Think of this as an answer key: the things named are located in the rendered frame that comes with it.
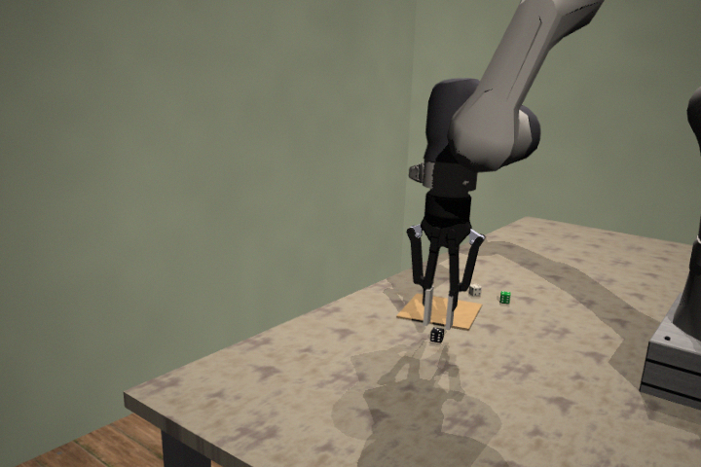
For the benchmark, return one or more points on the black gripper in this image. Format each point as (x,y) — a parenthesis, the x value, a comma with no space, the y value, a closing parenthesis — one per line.
(449,230)

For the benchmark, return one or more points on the tan mat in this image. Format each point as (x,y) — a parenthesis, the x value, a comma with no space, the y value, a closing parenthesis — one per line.
(464,314)

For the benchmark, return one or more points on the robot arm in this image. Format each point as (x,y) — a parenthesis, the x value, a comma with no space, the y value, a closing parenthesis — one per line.
(486,126)

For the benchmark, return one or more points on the black die with white pips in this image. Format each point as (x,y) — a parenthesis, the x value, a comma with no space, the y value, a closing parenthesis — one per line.
(437,335)

